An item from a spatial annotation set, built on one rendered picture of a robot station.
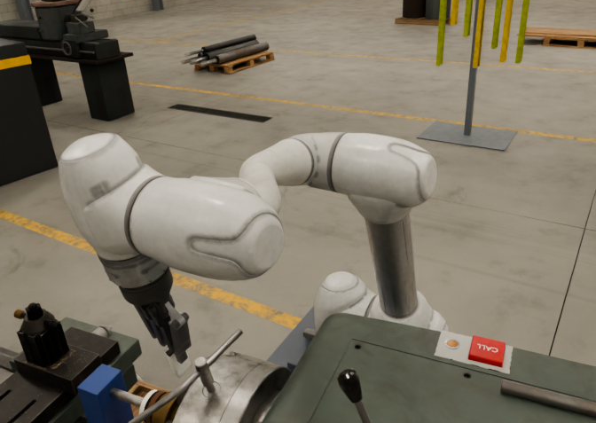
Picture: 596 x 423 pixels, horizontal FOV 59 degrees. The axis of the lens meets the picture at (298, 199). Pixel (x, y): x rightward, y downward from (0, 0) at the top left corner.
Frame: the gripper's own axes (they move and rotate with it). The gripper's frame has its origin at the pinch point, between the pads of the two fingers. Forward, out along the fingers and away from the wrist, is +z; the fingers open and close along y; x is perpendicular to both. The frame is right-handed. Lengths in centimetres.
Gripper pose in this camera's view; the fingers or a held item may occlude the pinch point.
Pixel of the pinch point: (177, 356)
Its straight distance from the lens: 94.0
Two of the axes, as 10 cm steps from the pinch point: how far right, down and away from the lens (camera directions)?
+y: 7.7, 2.9, -5.7
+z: 1.3, 8.0, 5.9
